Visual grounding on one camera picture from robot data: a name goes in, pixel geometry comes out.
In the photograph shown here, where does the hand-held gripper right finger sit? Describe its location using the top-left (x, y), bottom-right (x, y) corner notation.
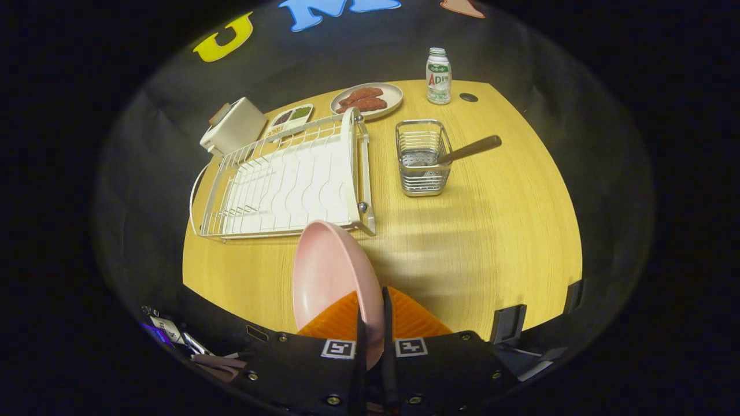
top-left (379, 287), bottom-right (518, 416)

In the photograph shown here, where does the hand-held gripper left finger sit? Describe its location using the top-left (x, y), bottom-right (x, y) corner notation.
top-left (234, 291), bottom-right (368, 416)

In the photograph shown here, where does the pink plate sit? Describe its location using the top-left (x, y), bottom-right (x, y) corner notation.
top-left (292, 220), bottom-right (386, 370)

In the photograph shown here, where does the metal wire basket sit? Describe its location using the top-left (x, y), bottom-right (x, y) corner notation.
top-left (395, 119), bottom-right (453, 198)

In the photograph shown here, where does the white wire dish rack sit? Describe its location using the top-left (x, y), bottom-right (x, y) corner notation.
top-left (189, 107), bottom-right (377, 242)

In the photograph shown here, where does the wooden handled spoon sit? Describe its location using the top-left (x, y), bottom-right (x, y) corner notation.
top-left (408, 135), bottom-right (502, 168)

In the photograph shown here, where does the beige round dish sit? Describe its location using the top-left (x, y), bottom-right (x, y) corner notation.
top-left (330, 82), bottom-right (404, 121)

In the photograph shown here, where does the white divided seasoning tray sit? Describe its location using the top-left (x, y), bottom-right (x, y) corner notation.
top-left (267, 103), bottom-right (315, 139)

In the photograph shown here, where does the red sausage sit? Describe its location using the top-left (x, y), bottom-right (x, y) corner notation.
top-left (335, 98), bottom-right (388, 114)
top-left (338, 87), bottom-right (384, 106)

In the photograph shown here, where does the white toaster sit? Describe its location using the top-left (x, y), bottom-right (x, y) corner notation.
top-left (199, 97), bottom-right (268, 157)

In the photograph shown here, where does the white green drink bottle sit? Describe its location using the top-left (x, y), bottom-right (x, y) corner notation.
top-left (426, 47), bottom-right (452, 105)

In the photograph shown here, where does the black table bracket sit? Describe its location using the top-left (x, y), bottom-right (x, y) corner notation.
top-left (564, 279), bottom-right (586, 315)
top-left (491, 304), bottom-right (528, 346)

